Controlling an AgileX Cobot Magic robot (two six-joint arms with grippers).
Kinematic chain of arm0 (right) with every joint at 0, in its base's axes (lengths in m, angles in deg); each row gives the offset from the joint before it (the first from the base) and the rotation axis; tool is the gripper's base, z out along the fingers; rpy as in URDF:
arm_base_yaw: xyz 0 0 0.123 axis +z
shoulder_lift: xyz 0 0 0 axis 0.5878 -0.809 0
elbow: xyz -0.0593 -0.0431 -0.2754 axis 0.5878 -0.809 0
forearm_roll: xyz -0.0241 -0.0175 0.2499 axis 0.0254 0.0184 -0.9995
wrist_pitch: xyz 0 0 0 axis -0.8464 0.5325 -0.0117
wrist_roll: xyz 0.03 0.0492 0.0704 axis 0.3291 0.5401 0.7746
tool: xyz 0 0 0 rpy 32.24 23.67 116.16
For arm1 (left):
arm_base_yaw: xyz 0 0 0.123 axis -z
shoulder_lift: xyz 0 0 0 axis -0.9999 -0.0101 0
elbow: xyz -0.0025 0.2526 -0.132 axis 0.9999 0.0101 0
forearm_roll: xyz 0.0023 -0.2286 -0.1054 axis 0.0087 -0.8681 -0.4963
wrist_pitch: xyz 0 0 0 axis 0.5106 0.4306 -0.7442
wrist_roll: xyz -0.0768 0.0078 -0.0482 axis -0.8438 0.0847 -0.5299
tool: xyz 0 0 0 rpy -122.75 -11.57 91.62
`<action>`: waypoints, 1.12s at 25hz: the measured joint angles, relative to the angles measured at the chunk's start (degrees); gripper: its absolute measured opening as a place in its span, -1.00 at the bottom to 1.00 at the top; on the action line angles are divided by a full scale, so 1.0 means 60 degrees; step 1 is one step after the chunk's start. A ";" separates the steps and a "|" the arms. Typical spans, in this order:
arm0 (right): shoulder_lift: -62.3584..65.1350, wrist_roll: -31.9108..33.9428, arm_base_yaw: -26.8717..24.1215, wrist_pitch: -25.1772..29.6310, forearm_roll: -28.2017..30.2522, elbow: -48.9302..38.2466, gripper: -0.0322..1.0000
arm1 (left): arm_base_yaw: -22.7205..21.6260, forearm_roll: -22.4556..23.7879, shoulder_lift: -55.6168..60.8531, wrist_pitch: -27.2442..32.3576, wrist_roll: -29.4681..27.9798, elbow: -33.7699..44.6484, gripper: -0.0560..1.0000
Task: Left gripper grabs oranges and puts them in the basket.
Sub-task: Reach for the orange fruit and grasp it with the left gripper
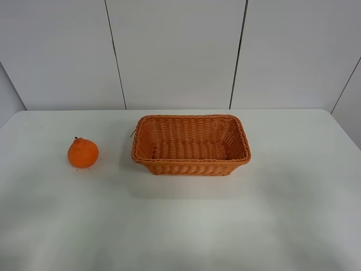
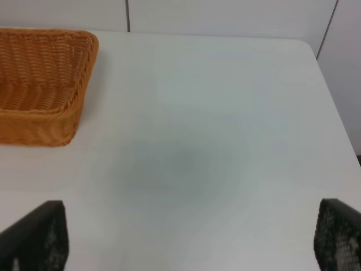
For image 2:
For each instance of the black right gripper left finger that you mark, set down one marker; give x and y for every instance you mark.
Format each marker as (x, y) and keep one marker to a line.
(38, 241)

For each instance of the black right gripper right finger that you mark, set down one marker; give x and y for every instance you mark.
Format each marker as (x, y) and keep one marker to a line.
(337, 236)

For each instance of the orange wicker basket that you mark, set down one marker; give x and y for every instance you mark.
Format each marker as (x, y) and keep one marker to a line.
(44, 77)

